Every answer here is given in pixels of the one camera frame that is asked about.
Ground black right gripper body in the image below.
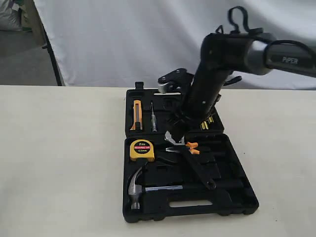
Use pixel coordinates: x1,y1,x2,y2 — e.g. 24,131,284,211
176,66,232,128

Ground adjustable wrench black handle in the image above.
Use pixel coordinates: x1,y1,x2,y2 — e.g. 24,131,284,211
163,130,217,190

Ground claw hammer black grip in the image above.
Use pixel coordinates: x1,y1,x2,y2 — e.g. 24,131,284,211
127,166,244,210

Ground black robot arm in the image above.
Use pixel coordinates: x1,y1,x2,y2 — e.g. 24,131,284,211
165,33,316,145

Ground black plastic tool case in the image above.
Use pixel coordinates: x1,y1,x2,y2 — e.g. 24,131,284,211
122,81,259,223

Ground orange utility knife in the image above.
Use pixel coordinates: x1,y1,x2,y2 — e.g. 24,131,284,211
130,100,143,130

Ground yellow tape measure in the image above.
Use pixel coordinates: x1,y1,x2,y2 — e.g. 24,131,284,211
129,139,155,162

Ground white backdrop curtain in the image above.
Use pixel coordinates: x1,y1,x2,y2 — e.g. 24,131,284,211
35,0,316,87

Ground black backdrop stand pole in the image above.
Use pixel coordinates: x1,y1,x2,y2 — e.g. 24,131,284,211
42,25,63,86

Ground green white bag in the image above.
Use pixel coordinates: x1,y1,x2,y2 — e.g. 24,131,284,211
19,1,32,32

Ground grey woven sack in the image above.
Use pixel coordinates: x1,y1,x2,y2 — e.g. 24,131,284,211
0,0,22,31

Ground orange handled pliers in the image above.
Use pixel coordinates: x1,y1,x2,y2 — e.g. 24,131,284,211
165,142,200,155

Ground clear handle tester screwdriver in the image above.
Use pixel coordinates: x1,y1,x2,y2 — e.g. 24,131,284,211
151,101,158,132

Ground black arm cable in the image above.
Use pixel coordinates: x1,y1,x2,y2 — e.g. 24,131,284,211
215,6,314,65

